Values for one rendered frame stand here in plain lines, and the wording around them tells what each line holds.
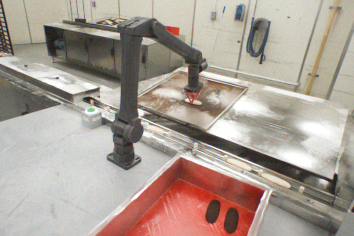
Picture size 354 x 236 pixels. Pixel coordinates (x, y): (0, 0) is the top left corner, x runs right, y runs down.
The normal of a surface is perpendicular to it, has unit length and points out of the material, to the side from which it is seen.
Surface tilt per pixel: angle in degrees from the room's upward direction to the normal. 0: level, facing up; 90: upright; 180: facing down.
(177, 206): 0
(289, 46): 90
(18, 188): 0
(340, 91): 90
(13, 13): 90
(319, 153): 10
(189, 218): 0
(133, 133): 90
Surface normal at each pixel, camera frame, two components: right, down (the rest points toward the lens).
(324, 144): -0.04, -0.83
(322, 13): -0.58, 0.31
